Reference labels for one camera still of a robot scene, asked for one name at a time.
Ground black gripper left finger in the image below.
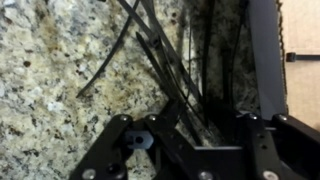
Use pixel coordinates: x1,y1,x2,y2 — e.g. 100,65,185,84
68,99,201,180

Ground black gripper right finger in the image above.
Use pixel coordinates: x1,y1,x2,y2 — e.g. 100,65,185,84
213,99,320,180

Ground black zip tie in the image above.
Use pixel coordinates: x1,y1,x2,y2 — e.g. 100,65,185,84
200,0,216,128
116,0,203,103
285,52,320,63
134,30,201,124
75,0,142,99

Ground flat cardboard box white sides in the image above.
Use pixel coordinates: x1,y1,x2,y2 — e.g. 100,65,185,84
248,0,320,133

